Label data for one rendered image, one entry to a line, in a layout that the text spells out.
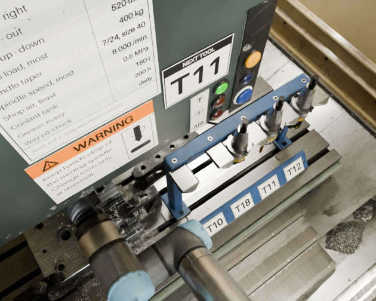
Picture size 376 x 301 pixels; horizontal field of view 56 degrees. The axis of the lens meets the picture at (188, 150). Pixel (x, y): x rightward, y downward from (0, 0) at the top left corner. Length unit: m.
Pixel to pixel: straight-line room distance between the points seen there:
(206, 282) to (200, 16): 0.46
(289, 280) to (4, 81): 1.17
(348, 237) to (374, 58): 0.66
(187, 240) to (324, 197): 0.82
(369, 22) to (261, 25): 0.87
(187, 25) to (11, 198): 0.26
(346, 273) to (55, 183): 1.19
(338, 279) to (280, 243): 0.25
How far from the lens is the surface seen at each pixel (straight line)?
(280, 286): 1.31
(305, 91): 0.94
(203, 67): 0.42
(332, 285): 1.43
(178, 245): 0.72
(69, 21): 0.29
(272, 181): 1.17
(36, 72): 0.31
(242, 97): 0.54
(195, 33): 0.38
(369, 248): 1.52
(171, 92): 0.42
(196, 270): 0.68
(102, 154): 0.44
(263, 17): 0.44
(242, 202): 1.12
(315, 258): 1.39
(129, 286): 0.62
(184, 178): 0.84
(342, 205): 1.44
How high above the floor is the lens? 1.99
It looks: 62 degrees down
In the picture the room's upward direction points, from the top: 1 degrees clockwise
